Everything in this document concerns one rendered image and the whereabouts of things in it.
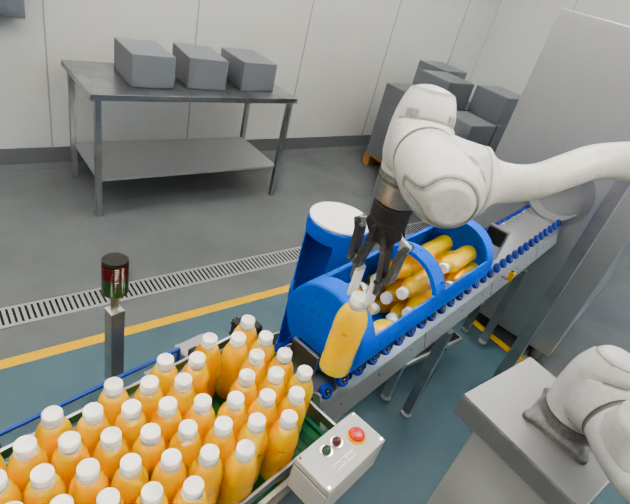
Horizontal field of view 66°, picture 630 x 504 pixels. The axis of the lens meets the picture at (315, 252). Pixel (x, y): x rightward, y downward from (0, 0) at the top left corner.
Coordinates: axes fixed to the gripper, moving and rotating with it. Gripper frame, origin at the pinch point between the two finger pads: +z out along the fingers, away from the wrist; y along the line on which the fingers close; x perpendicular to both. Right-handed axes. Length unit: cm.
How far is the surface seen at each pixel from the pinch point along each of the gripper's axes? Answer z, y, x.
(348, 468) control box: 33.5, -16.7, 11.0
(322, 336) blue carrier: 35.8, 15.4, -16.2
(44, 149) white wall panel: 131, 346, -70
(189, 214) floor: 144, 233, -131
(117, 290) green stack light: 25, 49, 27
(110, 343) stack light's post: 44, 51, 28
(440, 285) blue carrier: 27, 4, -60
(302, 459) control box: 33.5, -9.0, 17.4
